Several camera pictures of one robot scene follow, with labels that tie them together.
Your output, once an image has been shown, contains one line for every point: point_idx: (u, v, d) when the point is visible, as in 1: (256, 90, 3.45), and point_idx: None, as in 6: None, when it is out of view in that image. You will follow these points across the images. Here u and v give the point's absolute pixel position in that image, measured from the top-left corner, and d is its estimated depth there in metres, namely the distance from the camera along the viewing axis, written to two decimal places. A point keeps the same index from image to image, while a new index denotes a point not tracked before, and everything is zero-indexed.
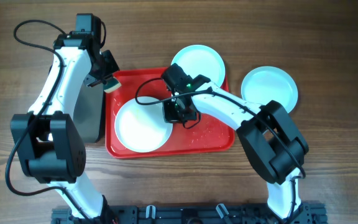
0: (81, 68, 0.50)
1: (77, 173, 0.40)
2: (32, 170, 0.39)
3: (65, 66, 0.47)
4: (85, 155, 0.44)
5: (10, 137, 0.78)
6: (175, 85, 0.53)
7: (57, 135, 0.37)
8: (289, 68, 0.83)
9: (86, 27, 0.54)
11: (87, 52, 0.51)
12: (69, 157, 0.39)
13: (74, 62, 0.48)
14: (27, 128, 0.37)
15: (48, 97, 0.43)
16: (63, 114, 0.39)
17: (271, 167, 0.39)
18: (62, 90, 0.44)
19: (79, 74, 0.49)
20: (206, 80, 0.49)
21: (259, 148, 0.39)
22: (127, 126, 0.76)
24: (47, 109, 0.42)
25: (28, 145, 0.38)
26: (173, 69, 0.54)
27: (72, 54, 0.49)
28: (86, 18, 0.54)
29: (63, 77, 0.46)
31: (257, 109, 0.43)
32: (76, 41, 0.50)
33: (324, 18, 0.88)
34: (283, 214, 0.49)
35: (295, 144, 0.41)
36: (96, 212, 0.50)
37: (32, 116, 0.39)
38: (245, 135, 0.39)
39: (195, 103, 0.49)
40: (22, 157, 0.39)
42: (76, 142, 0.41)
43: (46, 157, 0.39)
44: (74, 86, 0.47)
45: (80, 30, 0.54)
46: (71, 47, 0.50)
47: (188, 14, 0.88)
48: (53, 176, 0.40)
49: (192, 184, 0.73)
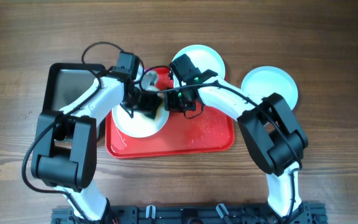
0: (114, 97, 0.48)
1: (84, 184, 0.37)
2: (41, 167, 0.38)
3: (102, 89, 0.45)
4: (96, 169, 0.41)
5: (10, 136, 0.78)
6: (183, 76, 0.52)
7: (79, 135, 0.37)
8: (289, 68, 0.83)
9: (127, 65, 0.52)
11: (123, 86, 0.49)
12: (82, 163, 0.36)
13: (110, 89, 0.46)
14: (53, 123, 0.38)
15: (82, 102, 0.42)
16: (89, 118, 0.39)
17: (268, 156, 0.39)
18: (95, 102, 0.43)
19: (110, 101, 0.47)
20: (214, 74, 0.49)
21: (259, 139, 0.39)
22: (121, 117, 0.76)
24: (76, 112, 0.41)
25: (46, 140, 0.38)
26: (181, 60, 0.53)
27: (112, 83, 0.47)
28: (128, 56, 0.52)
29: (96, 97, 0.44)
31: (259, 100, 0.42)
32: (115, 76, 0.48)
33: (323, 19, 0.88)
34: (283, 211, 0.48)
35: (295, 137, 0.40)
36: (96, 215, 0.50)
37: (59, 113, 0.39)
38: (245, 124, 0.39)
39: (202, 94, 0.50)
40: (36, 152, 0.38)
42: (93, 151, 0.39)
43: (58, 157, 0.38)
44: (104, 106, 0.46)
45: (120, 66, 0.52)
46: (110, 78, 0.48)
47: (188, 13, 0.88)
48: (59, 181, 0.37)
49: (192, 184, 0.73)
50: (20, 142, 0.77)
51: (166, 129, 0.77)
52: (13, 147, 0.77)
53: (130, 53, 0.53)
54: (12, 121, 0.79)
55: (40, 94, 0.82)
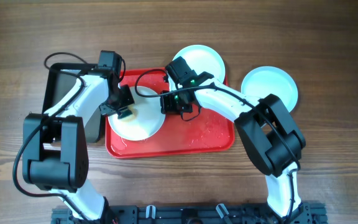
0: (97, 94, 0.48)
1: (78, 183, 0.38)
2: (32, 172, 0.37)
3: (85, 87, 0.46)
4: (87, 167, 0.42)
5: (10, 136, 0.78)
6: (179, 79, 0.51)
7: (67, 135, 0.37)
8: (289, 68, 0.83)
9: (109, 62, 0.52)
11: (107, 83, 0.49)
12: (73, 162, 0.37)
13: (93, 86, 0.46)
14: (40, 126, 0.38)
15: (66, 102, 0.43)
16: (75, 117, 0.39)
17: (266, 157, 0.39)
18: (79, 101, 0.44)
19: (95, 98, 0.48)
20: (209, 76, 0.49)
21: (255, 141, 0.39)
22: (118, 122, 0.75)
24: (61, 113, 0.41)
25: (35, 144, 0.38)
26: (178, 61, 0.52)
27: (94, 80, 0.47)
28: (109, 54, 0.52)
29: (80, 96, 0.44)
31: (255, 101, 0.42)
32: (98, 73, 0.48)
33: (324, 18, 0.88)
34: (283, 211, 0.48)
35: (292, 138, 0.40)
36: (96, 215, 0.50)
37: (45, 116, 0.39)
38: (242, 126, 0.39)
39: (199, 97, 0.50)
40: (25, 156, 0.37)
42: (84, 150, 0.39)
43: (50, 160, 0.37)
44: (89, 103, 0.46)
45: (102, 65, 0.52)
46: (93, 76, 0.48)
47: (188, 13, 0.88)
48: (53, 183, 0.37)
49: (192, 184, 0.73)
50: (20, 142, 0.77)
51: (166, 129, 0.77)
52: (13, 147, 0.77)
53: (111, 51, 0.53)
54: (12, 121, 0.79)
55: (40, 94, 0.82)
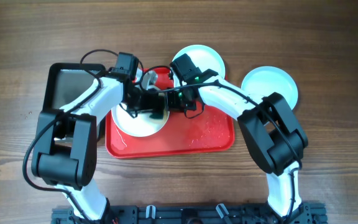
0: (113, 97, 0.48)
1: (84, 182, 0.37)
2: (41, 165, 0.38)
3: (102, 88, 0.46)
4: (96, 167, 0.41)
5: (10, 136, 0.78)
6: (183, 76, 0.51)
7: (79, 132, 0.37)
8: (289, 68, 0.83)
9: (125, 65, 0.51)
11: (122, 87, 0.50)
12: (82, 160, 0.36)
13: (110, 89, 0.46)
14: (53, 121, 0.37)
15: (82, 100, 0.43)
16: (90, 116, 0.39)
17: (268, 155, 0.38)
18: (95, 101, 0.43)
19: (110, 101, 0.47)
20: (214, 73, 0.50)
21: (260, 137, 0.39)
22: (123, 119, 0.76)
24: (77, 111, 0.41)
25: (47, 138, 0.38)
26: (185, 58, 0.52)
27: (112, 83, 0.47)
28: (127, 57, 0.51)
29: (97, 96, 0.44)
31: (259, 99, 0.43)
32: (115, 77, 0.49)
33: (324, 18, 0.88)
34: (283, 211, 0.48)
35: (294, 137, 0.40)
36: (96, 215, 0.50)
37: (60, 111, 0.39)
38: (248, 121, 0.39)
39: (202, 94, 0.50)
40: (36, 149, 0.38)
42: (93, 149, 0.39)
43: (59, 155, 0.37)
44: (104, 105, 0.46)
45: (120, 68, 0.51)
46: (110, 79, 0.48)
47: (188, 13, 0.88)
48: (59, 178, 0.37)
49: (192, 184, 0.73)
50: (20, 142, 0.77)
51: (166, 129, 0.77)
52: (13, 147, 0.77)
53: (130, 53, 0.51)
54: (12, 121, 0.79)
55: (40, 94, 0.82)
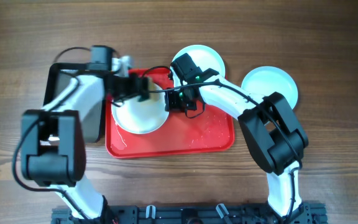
0: (93, 93, 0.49)
1: (76, 177, 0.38)
2: (30, 167, 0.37)
3: (81, 85, 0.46)
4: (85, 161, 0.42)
5: (10, 136, 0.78)
6: (184, 75, 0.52)
7: (63, 130, 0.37)
8: (289, 68, 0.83)
9: (102, 59, 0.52)
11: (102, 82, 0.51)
12: (71, 155, 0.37)
13: (87, 84, 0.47)
14: (36, 121, 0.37)
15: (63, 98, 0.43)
16: (71, 112, 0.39)
17: (269, 155, 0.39)
18: (75, 98, 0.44)
19: (91, 97, 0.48)
20: (215, 73, 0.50)
21: (260, 136, 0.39)
22: (121, 113, 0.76)
24: (58, 108, 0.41)
25: (32, 139, 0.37)
26: (183, 59, 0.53)
27: (89, 79, 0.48)
28: (101, 50, 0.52)
29: (76, 93, 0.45)
31: (260, 99, 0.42)
32: (94, 73, 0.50)
33: (323, 18, 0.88)
34: (283, 211, 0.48)
35: (296, 137, 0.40)
36: (96, 213, 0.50)
37: (41, 111, 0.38)
38: (247, 121, 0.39)
39: (203, 94, 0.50)
40: (23, 152, 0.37)
42: (80, 144, 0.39)
43: (47, 154, 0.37)
44: (85, 101, 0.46)
45: (95, 61, 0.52)
46: (89, 75, 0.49)
47: (188, 14, 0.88)
48: (52, 178, 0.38)
49: (192, 184, 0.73)
50: None
51: (166, 129, 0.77)
52: (13, 147, 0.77)
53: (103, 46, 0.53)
54: (12, 121, 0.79)
55: (40, 94, 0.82)
